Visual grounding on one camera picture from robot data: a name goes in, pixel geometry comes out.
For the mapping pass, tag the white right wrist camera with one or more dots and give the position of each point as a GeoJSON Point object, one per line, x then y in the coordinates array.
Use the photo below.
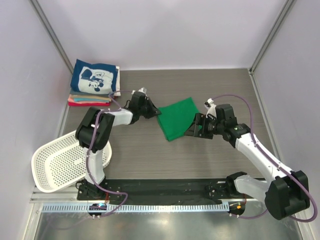
{"type": "Point", "coordinates": [211, 108]}

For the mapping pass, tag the turquoise folded t shirt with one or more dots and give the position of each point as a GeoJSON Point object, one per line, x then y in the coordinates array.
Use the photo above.
{"type": "Point", "coordinates": [78, 100]}

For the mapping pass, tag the right aluminium corner post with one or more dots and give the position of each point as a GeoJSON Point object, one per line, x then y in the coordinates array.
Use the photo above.
{"type": "Point", "coordinates": [285, 10]}

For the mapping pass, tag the navy printed folded t shirt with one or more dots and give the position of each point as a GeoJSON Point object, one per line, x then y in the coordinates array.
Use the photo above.
{"type": "Point", "coordinates": [93, 78]}

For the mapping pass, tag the green t shirt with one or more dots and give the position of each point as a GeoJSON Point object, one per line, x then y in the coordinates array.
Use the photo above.
{"type": "Point", "coordinates": [176, 118]}

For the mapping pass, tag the grey teal folded t shirt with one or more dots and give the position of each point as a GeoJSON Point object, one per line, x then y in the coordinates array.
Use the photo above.
{"type": "Point", "coordinates": [73, 92]}

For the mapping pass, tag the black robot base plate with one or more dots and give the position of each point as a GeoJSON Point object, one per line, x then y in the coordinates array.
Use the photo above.
{"type": "Point", "coordinates": [172, 192]}

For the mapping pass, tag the white perforated plastic basket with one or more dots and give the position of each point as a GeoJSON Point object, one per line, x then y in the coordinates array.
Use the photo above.
{"type": "Point", "coordinates": [59, 164]}

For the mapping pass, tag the beige folded t shirt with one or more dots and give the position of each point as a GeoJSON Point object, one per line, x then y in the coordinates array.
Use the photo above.
{"type": "Point", "coordinates": [92, 97]}

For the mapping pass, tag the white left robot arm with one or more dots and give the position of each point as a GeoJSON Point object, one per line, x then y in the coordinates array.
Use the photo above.
{"type": "Point", "coordinates": [94, 132]}

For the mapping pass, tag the salmon pink folded t shirt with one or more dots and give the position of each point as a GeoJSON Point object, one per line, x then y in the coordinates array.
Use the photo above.
{"type": "Point", "coordinates": [85, 101]}

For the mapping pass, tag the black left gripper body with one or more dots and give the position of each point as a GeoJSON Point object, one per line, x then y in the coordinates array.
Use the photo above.
{"type": "Point", "coordinates": [141, 110]}

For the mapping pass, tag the red folded t shirt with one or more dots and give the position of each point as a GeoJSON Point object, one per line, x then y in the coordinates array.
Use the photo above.
{"type": "Point", "coordinates": [88, 104]}

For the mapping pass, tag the white slotted cable duct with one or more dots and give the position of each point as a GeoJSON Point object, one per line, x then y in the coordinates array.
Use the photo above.
{"type": "Point", "coordinates": [92, 208]}

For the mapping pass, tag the left aluminium corner post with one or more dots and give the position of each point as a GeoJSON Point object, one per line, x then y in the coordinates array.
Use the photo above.
{"type": "Point", "coordinates": [51, 33]}

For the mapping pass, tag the aluminium corner post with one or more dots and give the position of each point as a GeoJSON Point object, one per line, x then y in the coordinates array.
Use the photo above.
{"type": "Point", "coordinates": [285, 10]}
{"type": "Point", "coordinates": [51, 33]}

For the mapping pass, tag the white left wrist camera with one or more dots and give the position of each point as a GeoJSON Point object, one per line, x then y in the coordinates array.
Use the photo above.
{"type": "Point", "coordinates": [141, 90]}

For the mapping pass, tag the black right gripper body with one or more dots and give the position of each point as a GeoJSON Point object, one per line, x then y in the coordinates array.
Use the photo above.
{"type": "Point", "coordinates": [216, 126]}

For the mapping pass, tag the white folded t shirt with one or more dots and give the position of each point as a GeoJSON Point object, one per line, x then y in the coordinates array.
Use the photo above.
{"type": "Point", "coordinates": [116, 85]}

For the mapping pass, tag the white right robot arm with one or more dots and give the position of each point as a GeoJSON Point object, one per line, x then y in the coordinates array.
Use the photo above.
{"type": "Point", "coordinates": [284, 192]}

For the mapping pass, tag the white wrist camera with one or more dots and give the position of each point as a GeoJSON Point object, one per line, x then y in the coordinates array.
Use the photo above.
{"type": "Point", "coordinates": [141, 90]}
{"type": "Point", "coordinates": [211, 108]}

